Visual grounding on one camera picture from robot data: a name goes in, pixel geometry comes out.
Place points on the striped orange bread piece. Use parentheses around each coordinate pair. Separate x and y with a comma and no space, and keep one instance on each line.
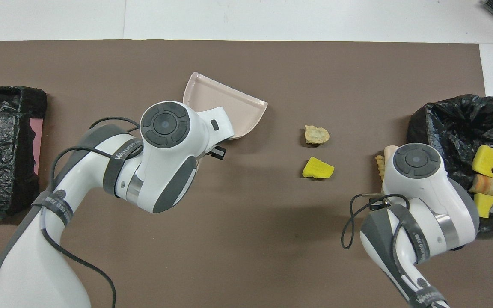
(488,186)

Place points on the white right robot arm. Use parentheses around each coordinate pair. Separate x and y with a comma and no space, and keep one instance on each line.
(422,188)

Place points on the pale round snack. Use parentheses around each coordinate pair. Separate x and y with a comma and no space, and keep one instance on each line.
(316,135)

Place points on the beige plastic dustpan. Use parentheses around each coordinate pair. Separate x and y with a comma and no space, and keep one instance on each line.
(229,107)

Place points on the yellow sponge wedge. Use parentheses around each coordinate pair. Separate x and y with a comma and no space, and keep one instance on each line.
(317,169)

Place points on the pink bin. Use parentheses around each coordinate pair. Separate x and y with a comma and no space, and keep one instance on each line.
(36,145)

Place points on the beige hand brush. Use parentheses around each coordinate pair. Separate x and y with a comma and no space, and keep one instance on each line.
(391,150)

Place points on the black trash bag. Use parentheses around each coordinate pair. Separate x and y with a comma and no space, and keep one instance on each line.
(7,171)
(452,124)

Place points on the yellow notched sponge block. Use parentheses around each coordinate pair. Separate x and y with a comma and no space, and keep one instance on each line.
(485,160)

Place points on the brown table mat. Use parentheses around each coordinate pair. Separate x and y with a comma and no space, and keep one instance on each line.
(272,256)

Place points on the yellow waisted sponge piece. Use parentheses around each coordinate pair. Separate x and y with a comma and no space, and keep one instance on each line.
(484,205)

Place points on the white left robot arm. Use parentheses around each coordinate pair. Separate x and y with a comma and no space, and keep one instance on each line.
(165,162)

